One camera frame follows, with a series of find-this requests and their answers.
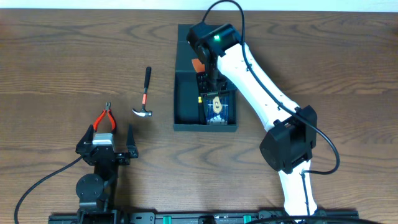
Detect orange scraper wooden handle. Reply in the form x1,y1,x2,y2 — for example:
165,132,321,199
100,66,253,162
191,58,223,114

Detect blue drill bit case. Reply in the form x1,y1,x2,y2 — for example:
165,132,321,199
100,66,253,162
204,93,229,125

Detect black yellow screwdriver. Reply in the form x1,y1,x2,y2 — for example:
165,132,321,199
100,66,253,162
198,96,206,125

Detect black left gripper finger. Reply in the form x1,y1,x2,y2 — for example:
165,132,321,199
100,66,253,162
126,124,139,158
75,124,94,153

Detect red handled cutting pliers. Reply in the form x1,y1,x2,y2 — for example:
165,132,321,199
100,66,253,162
93,101,118,134

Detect black open box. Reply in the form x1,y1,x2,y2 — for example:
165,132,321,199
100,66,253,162
174,24,238,132

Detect small steel claw hammer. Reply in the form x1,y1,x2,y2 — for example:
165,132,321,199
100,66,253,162
132,67,152,118

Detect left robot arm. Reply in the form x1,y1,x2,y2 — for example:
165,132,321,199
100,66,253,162
76,125,139,224

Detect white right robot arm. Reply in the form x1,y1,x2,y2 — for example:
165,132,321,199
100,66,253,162
187,22,318,216

